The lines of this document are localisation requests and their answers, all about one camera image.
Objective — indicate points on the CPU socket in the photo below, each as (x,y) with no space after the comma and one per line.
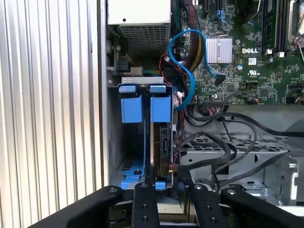
(297,21)

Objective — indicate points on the black RAM slot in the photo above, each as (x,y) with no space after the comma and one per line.
(280,23)

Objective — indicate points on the black PC case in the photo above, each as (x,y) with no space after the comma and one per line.
(102,95)

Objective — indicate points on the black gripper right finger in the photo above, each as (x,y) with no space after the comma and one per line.
(206,209)

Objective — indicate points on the metal disk bay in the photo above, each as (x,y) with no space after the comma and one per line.
(142,80)

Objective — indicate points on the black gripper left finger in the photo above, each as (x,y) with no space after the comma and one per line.
(145,206)

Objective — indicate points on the black board connector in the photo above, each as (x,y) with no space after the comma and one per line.
(213,103)

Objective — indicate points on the hard disk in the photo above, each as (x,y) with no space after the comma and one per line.
(160,111)

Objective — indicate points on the green motherboard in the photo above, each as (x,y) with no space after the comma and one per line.
(261,78)

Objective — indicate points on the grey perforated metal cage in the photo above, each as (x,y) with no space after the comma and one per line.
(197,155)

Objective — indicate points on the silver power supply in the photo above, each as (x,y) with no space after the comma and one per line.
(142,12)

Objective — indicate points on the empty blue disk carrier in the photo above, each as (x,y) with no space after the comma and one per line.
(131,109)

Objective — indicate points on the silver finned heat sink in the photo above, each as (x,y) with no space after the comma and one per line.
(218,50)

